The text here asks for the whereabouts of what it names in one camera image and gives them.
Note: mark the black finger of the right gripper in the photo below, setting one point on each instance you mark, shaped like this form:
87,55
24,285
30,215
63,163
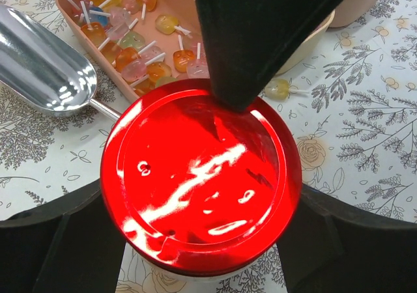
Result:
247,41

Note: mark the floral table mat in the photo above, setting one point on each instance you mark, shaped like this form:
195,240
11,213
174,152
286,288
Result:
355,132

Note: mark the tray of pale jelly candies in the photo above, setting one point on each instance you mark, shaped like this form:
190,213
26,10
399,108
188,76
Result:
306,45

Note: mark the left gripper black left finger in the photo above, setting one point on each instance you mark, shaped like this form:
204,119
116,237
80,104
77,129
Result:
67,245

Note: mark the tray of star candies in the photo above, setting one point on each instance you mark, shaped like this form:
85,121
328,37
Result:
349,11

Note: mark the clear glass jar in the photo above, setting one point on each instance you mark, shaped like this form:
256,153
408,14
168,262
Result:
195,278

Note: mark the spilled lollipop candy on mat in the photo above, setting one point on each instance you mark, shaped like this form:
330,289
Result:
280,89

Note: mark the red jar lid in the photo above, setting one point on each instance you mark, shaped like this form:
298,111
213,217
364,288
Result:
195,188

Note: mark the metal scoop spoon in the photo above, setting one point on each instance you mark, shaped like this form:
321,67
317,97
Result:
45,71

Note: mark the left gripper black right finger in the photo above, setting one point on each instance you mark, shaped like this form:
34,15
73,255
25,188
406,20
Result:
331,246

